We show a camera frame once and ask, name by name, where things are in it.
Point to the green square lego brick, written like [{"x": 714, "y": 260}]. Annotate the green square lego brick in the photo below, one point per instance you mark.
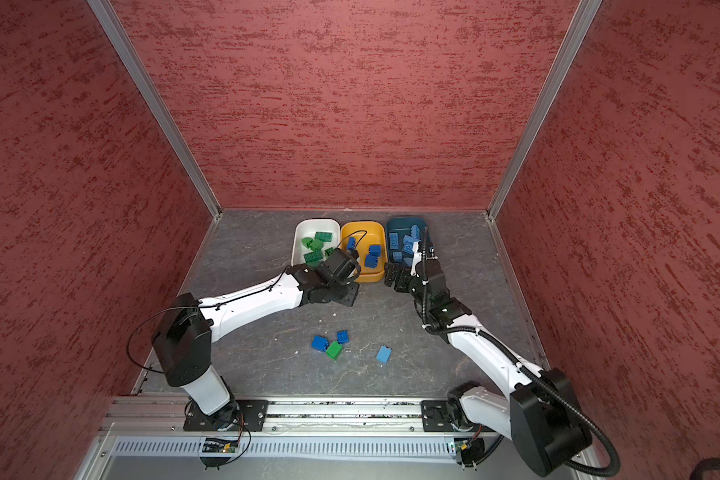
[{"x": 312, "y": 244}]

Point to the white plastic bin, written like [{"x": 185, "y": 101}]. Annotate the white plastic bin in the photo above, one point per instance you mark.
[{"x": 308, "y": 228}]

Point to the dark teal plastic bin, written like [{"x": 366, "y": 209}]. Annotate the dark teal plastic bin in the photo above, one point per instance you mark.
[{"x": 401, "y": 225}]

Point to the yellow plastic bin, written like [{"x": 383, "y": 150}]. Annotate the yellow plastic bin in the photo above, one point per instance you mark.
[{"x": 366, "y": 233}]

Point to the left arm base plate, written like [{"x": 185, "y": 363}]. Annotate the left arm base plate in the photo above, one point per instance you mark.
[{"x": 249, "y": 415}]

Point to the bright green lego brick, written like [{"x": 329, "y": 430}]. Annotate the bright green lego brick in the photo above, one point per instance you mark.
[{"x": 334, "y": 350}]

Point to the light blue long lego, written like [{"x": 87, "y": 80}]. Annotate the light blue long lego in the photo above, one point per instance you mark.
[{"x": 411, "y": 240}]

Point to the right aluminium corner post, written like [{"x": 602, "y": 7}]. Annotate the right aluminium corner post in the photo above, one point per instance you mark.
[{"x": 580, "y": 24}]

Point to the aluminium corner post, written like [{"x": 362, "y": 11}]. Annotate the aluminium corner post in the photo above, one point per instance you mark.
[
  {"x": 114, "y": 30},
  {"x": 580, "y": 24}
]

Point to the left aluminium corner post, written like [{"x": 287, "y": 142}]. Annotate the left aluminium corner post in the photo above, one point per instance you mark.
[{"x": 114, "y": 30}]

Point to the dark blue square lego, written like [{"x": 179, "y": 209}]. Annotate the dark blue square lego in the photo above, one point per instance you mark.
[{"x": 320, "y": 343}]

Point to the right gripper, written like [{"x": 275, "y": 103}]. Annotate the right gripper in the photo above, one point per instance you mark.
[{"x": 390, "y": 277}]

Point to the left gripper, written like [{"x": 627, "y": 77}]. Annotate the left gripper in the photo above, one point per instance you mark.
[{"x": 348, "y": 299}]

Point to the green studded lego brick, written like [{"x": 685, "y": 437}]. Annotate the green studded lego brick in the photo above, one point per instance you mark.
[{"x": 323, "y": 236}]

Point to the green eight-stud lego brick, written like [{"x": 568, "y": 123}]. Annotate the green eight-stud lego brick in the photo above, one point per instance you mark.
[{"x": 313, "y": 257}]

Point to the aluminium front rail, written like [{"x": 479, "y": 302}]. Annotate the aluminium front rail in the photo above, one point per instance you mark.
[{"x": 286, "y": 416}]

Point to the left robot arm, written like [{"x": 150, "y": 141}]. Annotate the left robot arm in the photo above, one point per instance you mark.
[{"x": 183, "y": 339}]

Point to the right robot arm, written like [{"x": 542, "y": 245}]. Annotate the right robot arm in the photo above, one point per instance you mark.
[{"x": 537, "y": 409}]

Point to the dark blue hollow lego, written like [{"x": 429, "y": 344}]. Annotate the dark blue hollow lego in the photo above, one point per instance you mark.
[{"x": 343, "y": 337}]

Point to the light blue small lego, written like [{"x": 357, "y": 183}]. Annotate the light blue small lego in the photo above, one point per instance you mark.
[{"x": 383, "y": 354}]

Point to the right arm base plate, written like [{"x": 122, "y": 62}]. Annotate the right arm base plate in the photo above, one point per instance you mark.
[{"x": 438, "y": 416}]

